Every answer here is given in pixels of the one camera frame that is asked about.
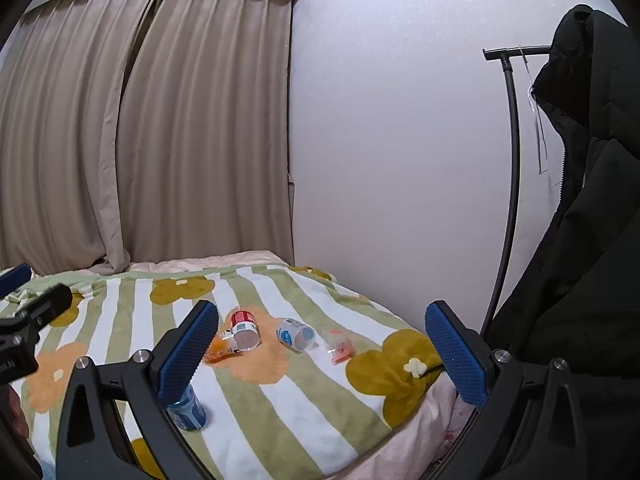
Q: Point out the beige curtain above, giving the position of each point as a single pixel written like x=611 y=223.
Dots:
x=210 y=135
x=60 y=135

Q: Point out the black jacket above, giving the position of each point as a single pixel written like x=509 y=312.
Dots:
x=590 y=260

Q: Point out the pink duvet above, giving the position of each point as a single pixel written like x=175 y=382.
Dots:
x=425 y=442

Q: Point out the orange translucent cup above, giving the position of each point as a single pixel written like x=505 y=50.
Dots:
x=218 y=351

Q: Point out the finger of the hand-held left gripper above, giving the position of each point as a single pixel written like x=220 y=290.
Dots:
x=47 y=305
x=15 y=277

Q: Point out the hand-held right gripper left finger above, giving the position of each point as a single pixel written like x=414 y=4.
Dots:
x=186 y=352

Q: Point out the black coat rack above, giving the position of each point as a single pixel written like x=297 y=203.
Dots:
x=514 y=160

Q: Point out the clear plastic tag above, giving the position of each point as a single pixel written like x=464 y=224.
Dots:
x=540 y=145

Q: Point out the clear cup with orange print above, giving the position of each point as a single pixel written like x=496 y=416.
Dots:
x=339 y=353

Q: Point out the green striped floral blanket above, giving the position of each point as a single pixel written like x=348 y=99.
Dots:
x=300 y=400

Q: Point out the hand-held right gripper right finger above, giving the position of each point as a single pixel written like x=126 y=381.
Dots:
x=456 y=355

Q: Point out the white cup with blue label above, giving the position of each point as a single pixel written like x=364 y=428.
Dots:
x=292 y=333

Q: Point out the red cup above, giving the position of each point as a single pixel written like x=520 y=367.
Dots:
x=242 y=321

